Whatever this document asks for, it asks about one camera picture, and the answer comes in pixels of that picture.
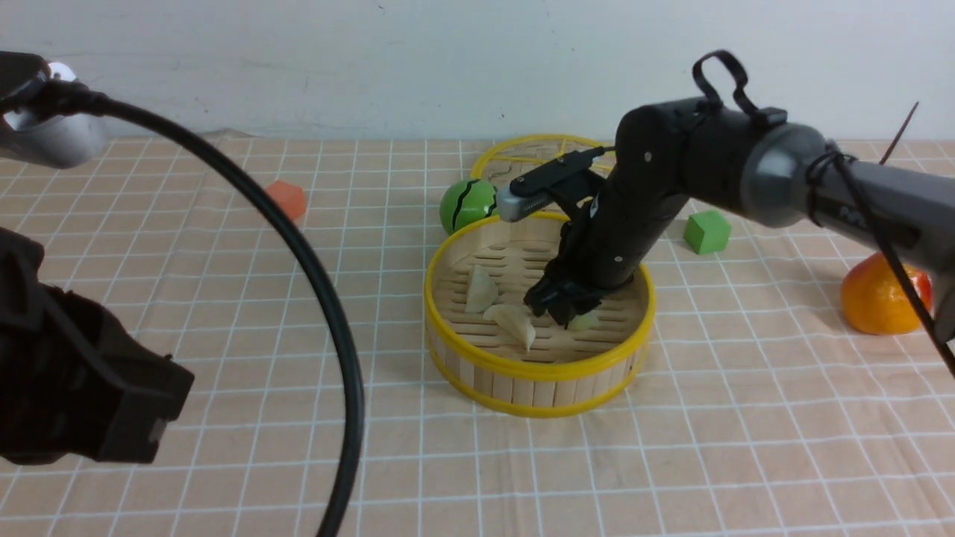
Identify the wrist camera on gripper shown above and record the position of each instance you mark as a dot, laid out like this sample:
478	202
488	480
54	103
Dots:
32	136

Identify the pale green dumpling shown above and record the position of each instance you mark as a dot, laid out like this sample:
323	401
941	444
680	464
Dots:
584	322
482	291

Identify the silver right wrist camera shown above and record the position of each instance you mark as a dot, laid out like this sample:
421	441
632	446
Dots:
565	181

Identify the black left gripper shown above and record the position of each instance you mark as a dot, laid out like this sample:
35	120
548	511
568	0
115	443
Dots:
73	381

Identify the bamboo steamer lid yellow rim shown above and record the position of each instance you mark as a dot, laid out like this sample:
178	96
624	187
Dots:
507	160

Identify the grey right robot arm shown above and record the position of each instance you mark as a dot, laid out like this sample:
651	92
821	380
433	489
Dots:
752	162

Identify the beige checkered tablecloth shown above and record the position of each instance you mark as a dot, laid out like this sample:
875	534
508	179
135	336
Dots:
757	412

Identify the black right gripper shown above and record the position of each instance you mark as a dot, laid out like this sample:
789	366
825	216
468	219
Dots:
605	245

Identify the bamboo steamer tray yellow rim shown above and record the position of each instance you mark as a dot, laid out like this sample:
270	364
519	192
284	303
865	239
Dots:
564	372

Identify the orange toy pear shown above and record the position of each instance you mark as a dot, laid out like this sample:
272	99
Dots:
873	302

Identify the green toy watermelon ball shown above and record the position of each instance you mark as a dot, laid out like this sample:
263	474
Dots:
467	202

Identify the green foam cube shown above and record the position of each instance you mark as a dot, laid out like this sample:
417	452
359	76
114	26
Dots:
707	232

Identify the white dumpling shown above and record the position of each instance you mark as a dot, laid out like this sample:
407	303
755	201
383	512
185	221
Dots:
515	321

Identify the orange foam cube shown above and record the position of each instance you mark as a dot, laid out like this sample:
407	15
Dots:
291	199

